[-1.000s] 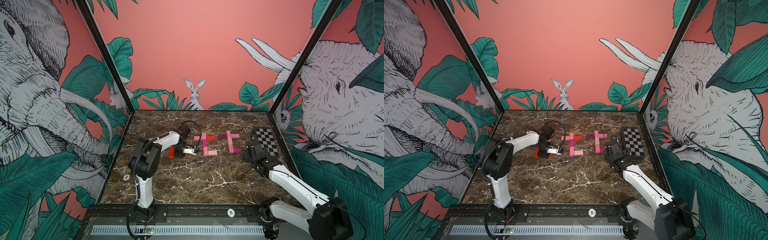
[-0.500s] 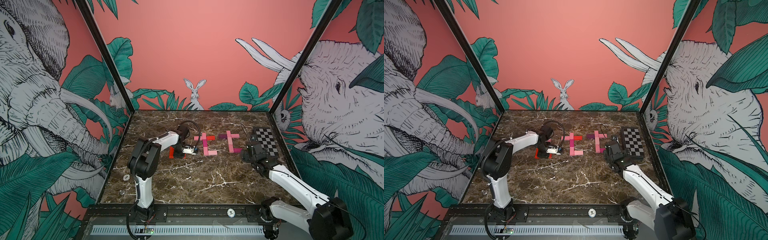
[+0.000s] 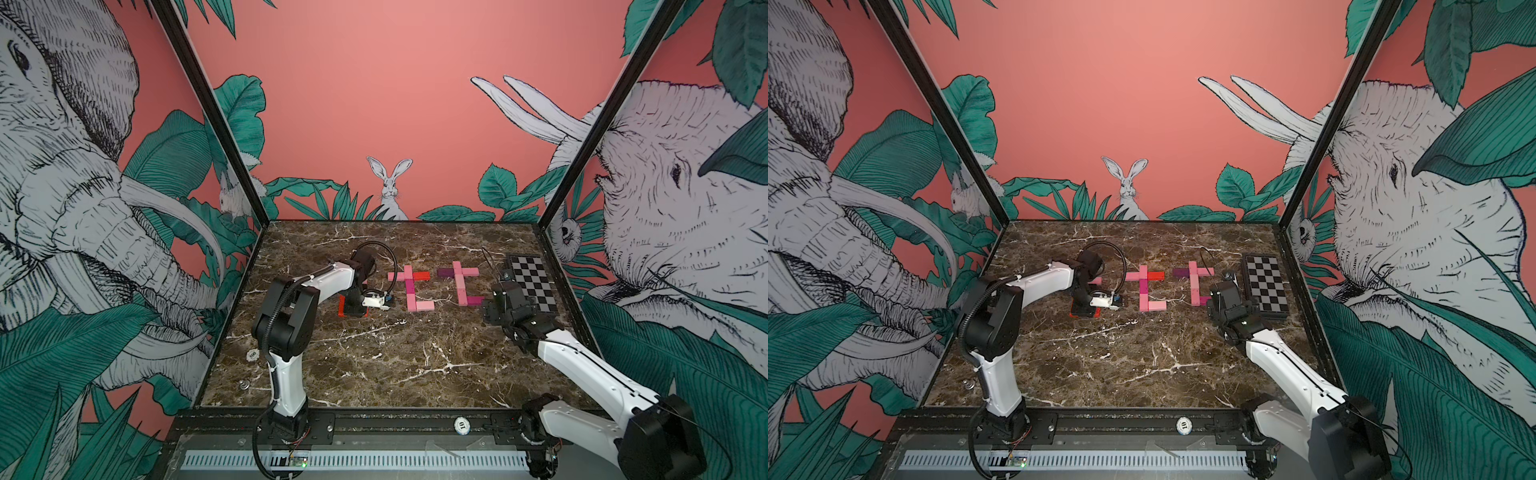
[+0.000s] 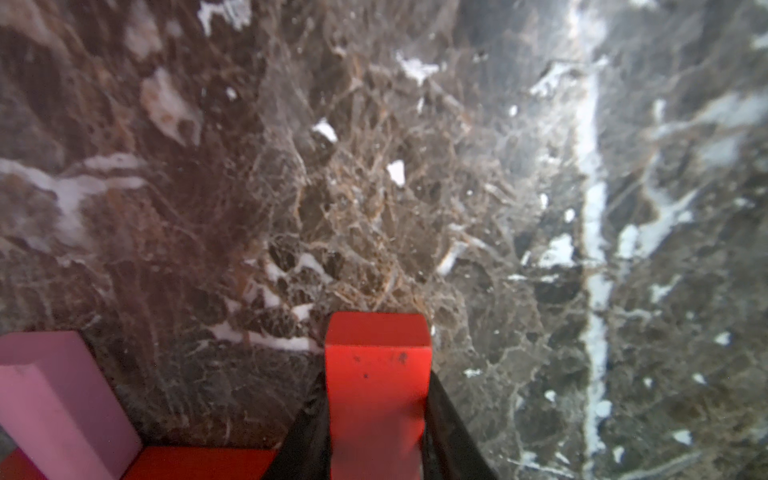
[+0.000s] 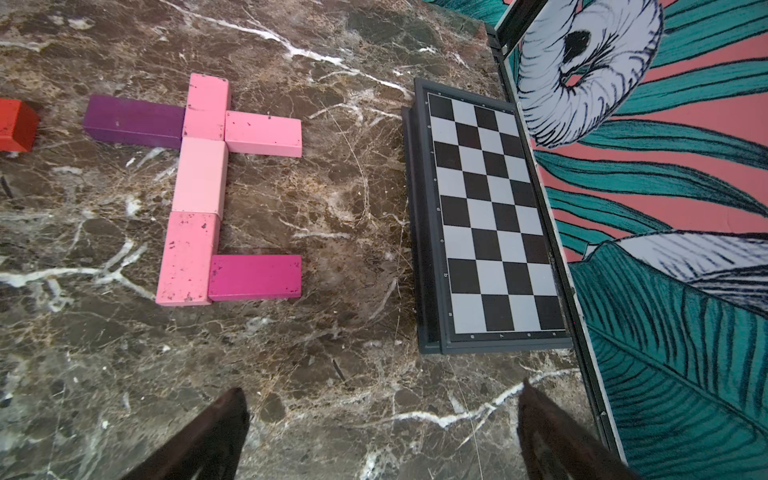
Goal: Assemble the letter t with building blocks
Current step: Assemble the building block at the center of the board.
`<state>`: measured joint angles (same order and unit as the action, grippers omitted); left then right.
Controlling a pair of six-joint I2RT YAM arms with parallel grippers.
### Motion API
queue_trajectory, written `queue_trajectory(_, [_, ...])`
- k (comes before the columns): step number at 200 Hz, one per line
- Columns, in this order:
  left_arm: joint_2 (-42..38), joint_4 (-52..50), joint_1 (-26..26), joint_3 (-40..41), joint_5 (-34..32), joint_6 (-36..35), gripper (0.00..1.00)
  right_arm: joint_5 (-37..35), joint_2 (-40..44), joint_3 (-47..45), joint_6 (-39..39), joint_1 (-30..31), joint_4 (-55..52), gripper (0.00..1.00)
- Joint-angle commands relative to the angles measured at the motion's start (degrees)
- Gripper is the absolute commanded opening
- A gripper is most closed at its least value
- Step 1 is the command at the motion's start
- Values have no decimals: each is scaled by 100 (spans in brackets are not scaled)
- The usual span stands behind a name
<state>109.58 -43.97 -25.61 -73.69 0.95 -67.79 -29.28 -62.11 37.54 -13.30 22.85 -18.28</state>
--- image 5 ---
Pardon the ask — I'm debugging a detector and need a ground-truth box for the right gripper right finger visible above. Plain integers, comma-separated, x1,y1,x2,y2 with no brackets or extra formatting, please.
517,380,639,479

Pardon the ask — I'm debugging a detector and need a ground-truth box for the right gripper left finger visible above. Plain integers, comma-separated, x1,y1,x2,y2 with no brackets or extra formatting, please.
124,387,250,479

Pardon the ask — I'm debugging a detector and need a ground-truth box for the magenta block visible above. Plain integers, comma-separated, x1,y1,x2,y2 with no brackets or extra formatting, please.
208,255,302,301

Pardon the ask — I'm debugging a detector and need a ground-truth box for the pink block horizontal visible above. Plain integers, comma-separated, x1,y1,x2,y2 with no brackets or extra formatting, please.
156,211,220,306

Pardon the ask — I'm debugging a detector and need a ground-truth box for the light pink block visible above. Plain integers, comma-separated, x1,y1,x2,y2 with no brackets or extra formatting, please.
172,137,229,218

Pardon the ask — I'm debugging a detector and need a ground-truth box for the dark purple block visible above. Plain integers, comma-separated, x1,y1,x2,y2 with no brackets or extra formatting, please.
82,95,185,150

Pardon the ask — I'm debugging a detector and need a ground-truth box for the light pink block edge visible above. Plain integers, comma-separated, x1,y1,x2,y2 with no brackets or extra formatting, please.
182,73,230,141

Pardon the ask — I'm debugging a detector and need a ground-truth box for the red block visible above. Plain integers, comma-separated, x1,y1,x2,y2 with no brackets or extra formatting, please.
0,98,40,152

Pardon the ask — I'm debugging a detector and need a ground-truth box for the black white checkerboard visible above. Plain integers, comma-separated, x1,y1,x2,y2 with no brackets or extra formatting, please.
403,79,572,354

